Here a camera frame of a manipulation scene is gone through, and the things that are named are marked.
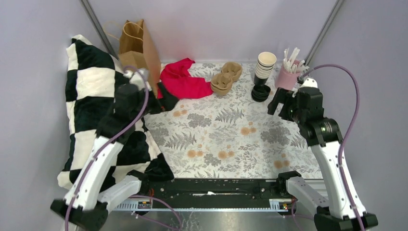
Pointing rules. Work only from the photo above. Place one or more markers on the black white checkered pillow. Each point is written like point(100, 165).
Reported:
point(92, 78)

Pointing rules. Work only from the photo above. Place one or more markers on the floral table mat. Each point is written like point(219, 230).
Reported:
point(230, 136)

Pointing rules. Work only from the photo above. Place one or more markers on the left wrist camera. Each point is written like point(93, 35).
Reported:
point(138, 78)

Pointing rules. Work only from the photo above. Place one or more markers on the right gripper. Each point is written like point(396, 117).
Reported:
point(280, 97)

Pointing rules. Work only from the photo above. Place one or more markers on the red cloth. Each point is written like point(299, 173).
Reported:
point(178, 81)

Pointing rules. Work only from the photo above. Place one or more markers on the cardboard cup carrier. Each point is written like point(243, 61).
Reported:
point(221, 83)

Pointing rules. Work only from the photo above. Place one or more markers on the pink straw holder cup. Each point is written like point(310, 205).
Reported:
point(286, 79)

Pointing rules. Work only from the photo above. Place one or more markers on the brown paper bag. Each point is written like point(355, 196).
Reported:
point(137, 49)

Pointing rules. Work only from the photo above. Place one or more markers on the stack of black lids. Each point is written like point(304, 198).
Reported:
point(260, 93)

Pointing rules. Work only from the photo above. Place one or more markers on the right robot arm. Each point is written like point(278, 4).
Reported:
point(342, 210)

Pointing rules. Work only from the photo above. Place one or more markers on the stack of paper cups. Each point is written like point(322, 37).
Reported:
point(264, 67)

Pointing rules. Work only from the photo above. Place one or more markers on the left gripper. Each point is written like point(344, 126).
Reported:
point(163, 104)

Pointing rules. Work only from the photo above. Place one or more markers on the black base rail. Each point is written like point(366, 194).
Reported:
point(206, 194)

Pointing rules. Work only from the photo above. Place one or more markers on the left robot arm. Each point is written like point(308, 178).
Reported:
point(86, 205)

